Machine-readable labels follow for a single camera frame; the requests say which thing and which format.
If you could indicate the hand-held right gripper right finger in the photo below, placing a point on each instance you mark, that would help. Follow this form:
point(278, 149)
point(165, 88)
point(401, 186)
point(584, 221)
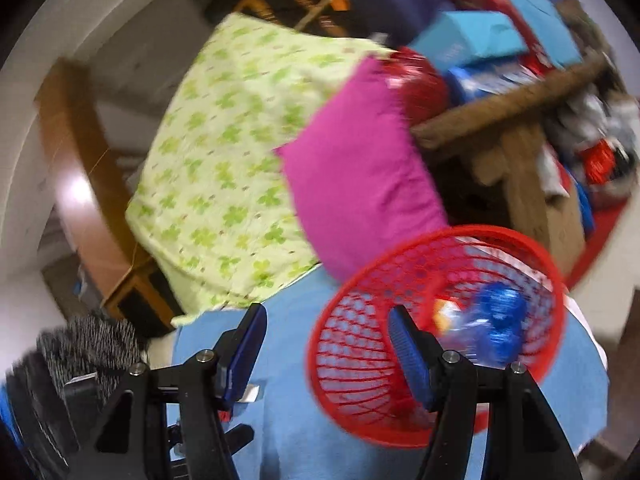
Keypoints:
point(410, 355)

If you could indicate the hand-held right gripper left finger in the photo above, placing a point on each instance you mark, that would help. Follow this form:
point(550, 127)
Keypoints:
point(245, 350)

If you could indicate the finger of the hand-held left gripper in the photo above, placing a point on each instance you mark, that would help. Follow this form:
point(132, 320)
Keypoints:
point(237, 436)

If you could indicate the orange plastic bag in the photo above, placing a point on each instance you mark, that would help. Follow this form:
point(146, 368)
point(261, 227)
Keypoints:
point(447, 312)

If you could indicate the red mesh plastic basket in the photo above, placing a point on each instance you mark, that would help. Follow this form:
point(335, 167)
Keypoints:
point(350, 360)

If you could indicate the blue plastic bag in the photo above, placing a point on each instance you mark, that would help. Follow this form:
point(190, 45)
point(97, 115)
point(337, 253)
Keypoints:
point(500, 320)

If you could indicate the black white dotted cloth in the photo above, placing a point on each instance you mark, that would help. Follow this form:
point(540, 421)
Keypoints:
point(95, 340)

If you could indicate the blue blanket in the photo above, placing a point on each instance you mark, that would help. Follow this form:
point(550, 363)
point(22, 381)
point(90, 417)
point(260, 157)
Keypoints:
point(290, 435)

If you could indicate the black jacket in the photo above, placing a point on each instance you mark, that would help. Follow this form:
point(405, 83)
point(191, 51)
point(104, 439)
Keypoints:
point(35, 410)

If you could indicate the pink pillow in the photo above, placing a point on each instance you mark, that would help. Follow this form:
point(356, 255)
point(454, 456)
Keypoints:
point(350, 175)

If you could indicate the green floral quilt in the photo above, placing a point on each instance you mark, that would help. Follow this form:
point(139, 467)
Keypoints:
point(225, 160)

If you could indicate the brown wooden cabinet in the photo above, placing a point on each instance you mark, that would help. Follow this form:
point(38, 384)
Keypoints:
point(75, 170)

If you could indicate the wooden table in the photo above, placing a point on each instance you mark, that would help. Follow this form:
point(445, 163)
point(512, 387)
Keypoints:
point(500, 105)

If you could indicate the red crinkled bag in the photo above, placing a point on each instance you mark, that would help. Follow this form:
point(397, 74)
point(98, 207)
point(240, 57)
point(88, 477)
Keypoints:
point(600, 160)

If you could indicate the blue plastic packet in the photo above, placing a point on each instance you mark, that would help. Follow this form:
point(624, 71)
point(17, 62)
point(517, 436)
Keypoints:
point(480, 82)

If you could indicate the light blue shoe box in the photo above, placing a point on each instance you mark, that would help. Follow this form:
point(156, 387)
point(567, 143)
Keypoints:
point(475, 35)

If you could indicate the wooden railing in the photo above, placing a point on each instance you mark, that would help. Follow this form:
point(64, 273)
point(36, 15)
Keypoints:
point(320, 7)

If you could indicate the navy bag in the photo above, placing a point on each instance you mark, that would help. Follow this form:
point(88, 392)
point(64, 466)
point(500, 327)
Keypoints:
point(395, 0)

